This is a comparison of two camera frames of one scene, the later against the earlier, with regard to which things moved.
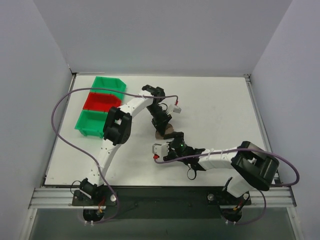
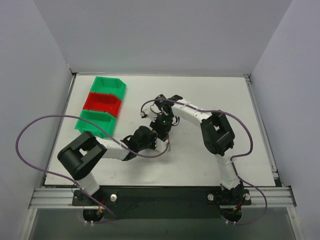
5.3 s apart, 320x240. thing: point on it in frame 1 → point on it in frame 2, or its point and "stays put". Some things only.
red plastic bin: (101, 101) stays put
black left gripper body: (162, 120) → (153, 139)
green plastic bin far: (113, 83) stays put
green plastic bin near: (92, 123) stays put
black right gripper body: (173, 144) → (163, 122)
